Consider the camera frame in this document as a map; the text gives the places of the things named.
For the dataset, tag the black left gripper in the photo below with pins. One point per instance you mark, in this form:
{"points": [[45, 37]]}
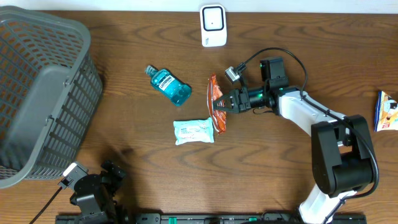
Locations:
{"points": [[113, 180]]}

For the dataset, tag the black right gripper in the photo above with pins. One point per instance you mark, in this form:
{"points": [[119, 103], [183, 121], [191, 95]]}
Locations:
{"points": [[239, 100]]}

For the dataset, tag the orange red snack bar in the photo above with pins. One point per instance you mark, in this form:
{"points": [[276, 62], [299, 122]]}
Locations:
{"points": [[214, 93]]}

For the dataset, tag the teal wet wipes pack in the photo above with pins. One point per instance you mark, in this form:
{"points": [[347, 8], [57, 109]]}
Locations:
{"points": [[200, 130]]}

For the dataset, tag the teal mouthwash bottle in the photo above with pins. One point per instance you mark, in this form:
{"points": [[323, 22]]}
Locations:
{"points": [[169, 85]]}

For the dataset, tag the yellow snack bag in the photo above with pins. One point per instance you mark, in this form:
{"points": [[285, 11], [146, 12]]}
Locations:
{"points": [[386, 113]]}

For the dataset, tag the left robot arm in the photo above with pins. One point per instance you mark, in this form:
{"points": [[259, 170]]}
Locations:
{"points": [[94, 194]]}

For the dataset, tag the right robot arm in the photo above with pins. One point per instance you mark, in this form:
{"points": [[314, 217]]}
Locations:
{"points": [[344, 165]]}

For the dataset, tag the white barcode scanner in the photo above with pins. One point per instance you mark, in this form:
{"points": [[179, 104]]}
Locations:
{"points": [[213, 25]]}

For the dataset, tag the grey plastic shopping basket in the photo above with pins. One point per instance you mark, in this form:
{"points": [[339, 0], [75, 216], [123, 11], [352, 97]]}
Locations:
{"points": [[50, 90]]}

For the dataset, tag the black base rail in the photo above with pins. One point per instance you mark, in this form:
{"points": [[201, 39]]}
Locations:
{"points": [[269, 217]]}

